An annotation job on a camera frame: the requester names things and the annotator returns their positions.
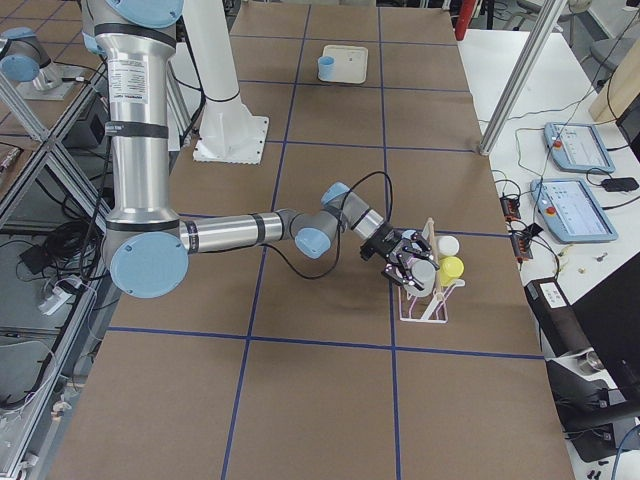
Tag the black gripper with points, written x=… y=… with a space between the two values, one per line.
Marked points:
x=385 y=240

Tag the grey plastic cup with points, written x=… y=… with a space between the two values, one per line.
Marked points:
x=423 y=273

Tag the cream white plastic cup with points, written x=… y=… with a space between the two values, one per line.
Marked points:
x=447 y=246

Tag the yellow plastic cup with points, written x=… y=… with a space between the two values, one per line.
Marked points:
x=451 y=269

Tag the light blue cup back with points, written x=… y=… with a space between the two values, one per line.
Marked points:
x=326 y=66

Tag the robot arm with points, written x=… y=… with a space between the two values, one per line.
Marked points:
x=22 y=55
x=147 y=246

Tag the wooden rack dowel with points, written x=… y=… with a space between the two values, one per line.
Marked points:
x=430 y=230

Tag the lower teach pendant tablet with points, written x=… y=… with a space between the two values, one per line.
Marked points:
x=571 y=212

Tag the teach pendant tablet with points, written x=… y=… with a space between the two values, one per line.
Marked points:
x=577 y=147
x=571 y=212

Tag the cream serving tray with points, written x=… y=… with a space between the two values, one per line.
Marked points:
x=350 y=63

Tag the upper teach pendant tablet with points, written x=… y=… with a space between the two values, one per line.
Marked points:
x=577 y=147

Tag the black power adapter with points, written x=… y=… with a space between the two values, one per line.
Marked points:
x=620 y=184

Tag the black electronics box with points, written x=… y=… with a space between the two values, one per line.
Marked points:
x=89 y=129

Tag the white wire cup rack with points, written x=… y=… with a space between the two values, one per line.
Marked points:
x=424 y=299

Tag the aluminium frame post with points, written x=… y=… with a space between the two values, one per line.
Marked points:
x=549 y=14

